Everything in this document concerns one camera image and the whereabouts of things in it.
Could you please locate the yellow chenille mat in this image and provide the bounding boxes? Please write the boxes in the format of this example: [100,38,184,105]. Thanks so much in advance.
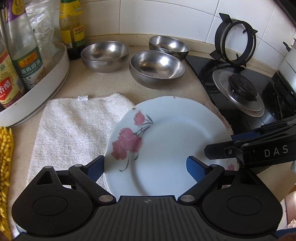
[1,126,14,240]

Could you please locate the steel pot on stove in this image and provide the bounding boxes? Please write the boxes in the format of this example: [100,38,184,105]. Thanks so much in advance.
[279,42,295,88]

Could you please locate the white terry towel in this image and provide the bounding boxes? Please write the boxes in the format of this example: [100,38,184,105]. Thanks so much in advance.
[27,93,136,181]

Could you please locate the black glass stove top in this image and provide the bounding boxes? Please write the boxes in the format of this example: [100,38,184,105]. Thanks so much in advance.
[186,55,295,134]

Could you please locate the steel bowl front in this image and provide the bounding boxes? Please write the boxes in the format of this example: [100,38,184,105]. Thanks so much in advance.
[129,50,185,89]

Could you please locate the red label vinegar bottle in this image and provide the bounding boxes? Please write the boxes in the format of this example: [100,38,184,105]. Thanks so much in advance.
[0,38,25,108]

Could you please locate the white plate pink flowers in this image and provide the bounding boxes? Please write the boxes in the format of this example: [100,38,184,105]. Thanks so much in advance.
[104,96,238,198]

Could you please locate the clear plastic bag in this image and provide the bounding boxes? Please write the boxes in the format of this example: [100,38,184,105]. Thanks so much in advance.
[26,1,61,68]

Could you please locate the black pot support ring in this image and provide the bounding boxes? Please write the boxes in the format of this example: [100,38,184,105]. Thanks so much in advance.
[209,12,258,68]

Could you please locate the purple cap sauce bottle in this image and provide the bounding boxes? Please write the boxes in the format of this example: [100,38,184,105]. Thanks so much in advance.
[4,0,46,90]

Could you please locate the steel bowl back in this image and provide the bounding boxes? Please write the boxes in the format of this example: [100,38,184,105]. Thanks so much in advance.
[149,36,190,61]

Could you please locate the green yellow label oil bottle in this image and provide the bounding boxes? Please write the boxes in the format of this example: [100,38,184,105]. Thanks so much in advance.
[59,0,85,60]

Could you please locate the white rotating condiment rack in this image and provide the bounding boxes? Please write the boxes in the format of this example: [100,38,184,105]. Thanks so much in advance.
[0,42,70,127]

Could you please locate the steel bowl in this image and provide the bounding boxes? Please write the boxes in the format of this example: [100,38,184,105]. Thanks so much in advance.
[81,41,130,73]
[129,50,185,89]
[149,36,190,61]

